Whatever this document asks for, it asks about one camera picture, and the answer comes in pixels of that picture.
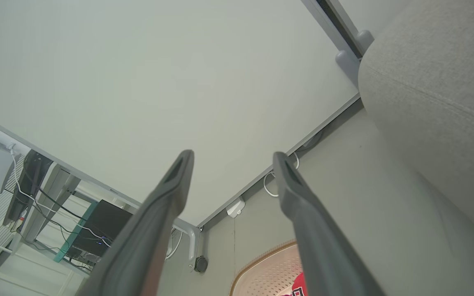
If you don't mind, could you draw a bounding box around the black monitor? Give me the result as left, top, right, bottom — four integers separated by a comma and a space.
2, 150, 53, 227

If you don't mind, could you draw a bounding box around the grey fabric sofa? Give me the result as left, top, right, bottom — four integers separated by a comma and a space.
358, 0, 474, 247

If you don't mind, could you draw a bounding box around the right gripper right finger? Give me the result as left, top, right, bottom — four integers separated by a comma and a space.
272, 152, 386, 296

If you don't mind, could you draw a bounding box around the grey partition foot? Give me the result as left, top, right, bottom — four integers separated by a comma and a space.
301, 0, 375, 87

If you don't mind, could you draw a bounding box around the white wall adapter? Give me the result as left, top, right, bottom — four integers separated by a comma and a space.
226, 197, 246, 218

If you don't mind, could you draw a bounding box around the grey desk leg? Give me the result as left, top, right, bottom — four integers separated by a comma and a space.
20, 164, 82, 244

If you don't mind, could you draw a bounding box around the teal desk bar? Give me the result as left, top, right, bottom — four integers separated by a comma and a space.
53, 201, 98, 264

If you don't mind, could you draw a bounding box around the red basketball jersey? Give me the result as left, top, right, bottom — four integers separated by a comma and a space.
278, 272, 308, 296

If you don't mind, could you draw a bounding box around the white floor cable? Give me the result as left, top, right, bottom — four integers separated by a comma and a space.
263, 152, 300, 198

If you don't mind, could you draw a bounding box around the thin white desk cable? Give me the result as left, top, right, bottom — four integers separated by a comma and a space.
9, 147, 112, 248

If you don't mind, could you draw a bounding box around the black computer tower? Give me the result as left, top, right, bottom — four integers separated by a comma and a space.
66, 199, 135, 259

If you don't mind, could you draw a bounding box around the white perforated laundry basket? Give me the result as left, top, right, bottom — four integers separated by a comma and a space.
230, 240, 308, 296

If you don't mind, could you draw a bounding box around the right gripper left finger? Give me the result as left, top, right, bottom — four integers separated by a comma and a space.
76, 150, 195, 296

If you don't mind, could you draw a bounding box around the white desk leg frame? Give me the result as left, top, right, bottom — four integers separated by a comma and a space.
166, 218, 200, 272

